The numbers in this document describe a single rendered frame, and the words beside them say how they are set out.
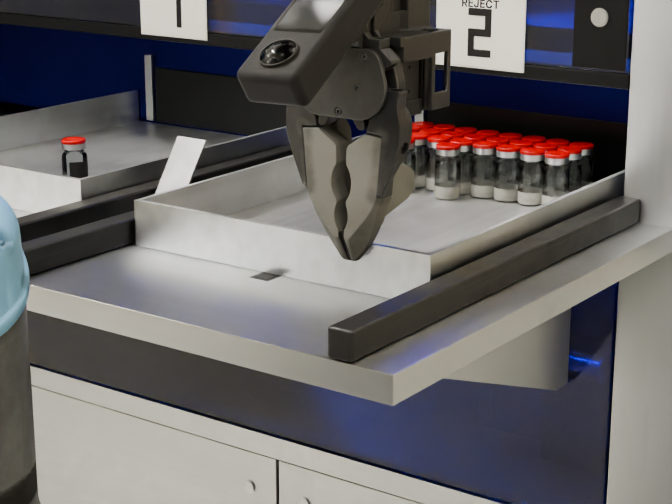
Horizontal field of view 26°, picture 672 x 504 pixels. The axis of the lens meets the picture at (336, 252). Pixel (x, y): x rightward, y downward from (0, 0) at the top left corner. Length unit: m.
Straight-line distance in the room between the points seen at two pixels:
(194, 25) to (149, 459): 0.48
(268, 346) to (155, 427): 0.69
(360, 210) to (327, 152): 0.04
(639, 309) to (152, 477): 0.62
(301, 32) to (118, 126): 0.69
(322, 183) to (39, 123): 0.57
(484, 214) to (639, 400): 0.20
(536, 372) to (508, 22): 0.29
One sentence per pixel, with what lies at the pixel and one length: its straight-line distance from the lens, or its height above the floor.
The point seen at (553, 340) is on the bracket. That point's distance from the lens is 1.21.
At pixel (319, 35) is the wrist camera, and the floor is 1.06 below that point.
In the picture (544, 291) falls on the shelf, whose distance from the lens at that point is 1.00.
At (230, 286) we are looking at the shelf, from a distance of 1.00.
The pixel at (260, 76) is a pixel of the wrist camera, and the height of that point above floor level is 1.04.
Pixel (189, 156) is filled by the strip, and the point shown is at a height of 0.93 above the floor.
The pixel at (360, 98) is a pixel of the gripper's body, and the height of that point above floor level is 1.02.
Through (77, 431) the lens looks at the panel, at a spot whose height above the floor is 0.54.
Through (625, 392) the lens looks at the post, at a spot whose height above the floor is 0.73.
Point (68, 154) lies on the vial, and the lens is 1.26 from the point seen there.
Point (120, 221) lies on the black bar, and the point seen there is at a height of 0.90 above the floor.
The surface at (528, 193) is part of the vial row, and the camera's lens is 1.21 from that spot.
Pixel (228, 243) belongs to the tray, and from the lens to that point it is 1.05.
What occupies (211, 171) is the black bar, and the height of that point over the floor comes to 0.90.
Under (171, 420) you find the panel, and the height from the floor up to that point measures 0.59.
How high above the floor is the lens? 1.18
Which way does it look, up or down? 16 degrees down
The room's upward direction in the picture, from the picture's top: straight up
